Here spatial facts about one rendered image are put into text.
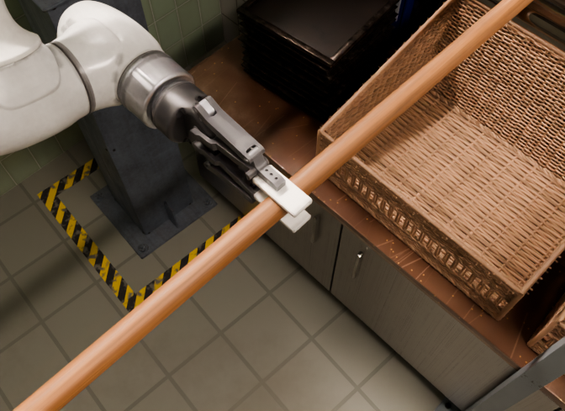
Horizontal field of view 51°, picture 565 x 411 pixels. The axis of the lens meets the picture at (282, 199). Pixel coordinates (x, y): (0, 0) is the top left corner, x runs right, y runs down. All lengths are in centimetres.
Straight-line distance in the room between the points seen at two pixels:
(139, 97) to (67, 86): 9
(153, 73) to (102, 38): 8
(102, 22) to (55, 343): 133
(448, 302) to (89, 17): 92
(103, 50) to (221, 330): 125
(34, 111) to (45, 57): 7
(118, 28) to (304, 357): 128
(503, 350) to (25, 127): 101
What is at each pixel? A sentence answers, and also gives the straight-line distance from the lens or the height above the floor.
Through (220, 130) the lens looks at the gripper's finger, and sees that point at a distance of 70.
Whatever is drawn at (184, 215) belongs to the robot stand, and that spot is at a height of 1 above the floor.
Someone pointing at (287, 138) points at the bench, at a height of 58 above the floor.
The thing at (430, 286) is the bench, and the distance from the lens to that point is 136.
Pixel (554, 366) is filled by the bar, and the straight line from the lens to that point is 116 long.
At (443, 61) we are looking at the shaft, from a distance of 85.
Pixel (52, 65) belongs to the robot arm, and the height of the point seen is 127.
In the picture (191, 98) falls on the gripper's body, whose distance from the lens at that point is 75.
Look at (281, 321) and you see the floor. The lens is 190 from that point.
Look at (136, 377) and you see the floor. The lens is 191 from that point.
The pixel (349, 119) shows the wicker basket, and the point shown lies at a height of 69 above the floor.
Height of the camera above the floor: 180
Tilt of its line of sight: 60 degrees down
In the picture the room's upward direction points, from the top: straight up
